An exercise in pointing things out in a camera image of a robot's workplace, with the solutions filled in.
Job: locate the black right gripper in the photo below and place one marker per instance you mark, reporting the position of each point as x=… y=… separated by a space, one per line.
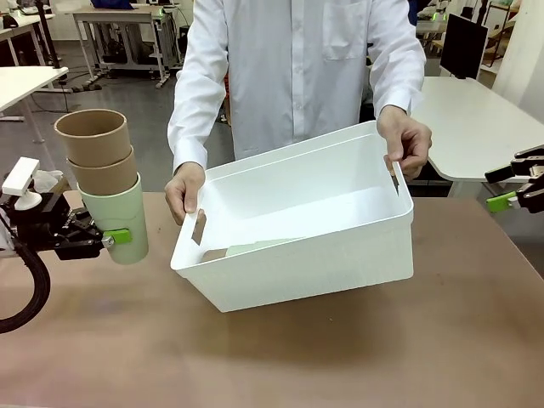
x=539 y=183

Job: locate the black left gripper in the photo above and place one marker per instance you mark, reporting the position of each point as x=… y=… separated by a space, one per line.
x=38 y=221

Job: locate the brown cup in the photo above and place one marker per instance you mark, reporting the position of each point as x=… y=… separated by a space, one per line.
x=214 y=255
x=106 y=174
x=93 y=140

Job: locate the white plastic basket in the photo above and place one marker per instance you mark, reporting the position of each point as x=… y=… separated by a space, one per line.
x=306 y=263

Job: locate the person's left forearm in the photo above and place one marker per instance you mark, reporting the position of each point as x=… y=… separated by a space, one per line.
x=399 y=81

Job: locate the person's right forearm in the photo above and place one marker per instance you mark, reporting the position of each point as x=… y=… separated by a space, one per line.
x=191 y=119

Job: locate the person's left hand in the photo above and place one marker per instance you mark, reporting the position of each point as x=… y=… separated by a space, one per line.
x=414 y=140

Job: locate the person's right hand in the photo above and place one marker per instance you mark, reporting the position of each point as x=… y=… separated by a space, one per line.
x=180 y=191

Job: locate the white crumpled cloth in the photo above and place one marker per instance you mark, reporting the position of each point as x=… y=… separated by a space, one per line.
x=44 y=178

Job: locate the large white table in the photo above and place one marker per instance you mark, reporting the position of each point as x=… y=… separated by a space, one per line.
x=467 y=127

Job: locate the black monitor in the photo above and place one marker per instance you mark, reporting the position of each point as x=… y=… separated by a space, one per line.
x=463 y=47

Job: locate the small white table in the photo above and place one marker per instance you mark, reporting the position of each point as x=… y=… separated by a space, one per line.
x=25 y=85

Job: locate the black stand pole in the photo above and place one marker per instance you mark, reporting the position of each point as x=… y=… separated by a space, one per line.
x=47 y=38

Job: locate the grey metal workbench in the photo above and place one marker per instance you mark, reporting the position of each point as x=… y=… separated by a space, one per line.
x=123 y=25

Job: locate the black stool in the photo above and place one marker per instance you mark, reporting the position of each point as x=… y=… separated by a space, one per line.
x=186 y=40

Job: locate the person in white shirt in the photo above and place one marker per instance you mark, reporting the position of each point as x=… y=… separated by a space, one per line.
x=293 y=68

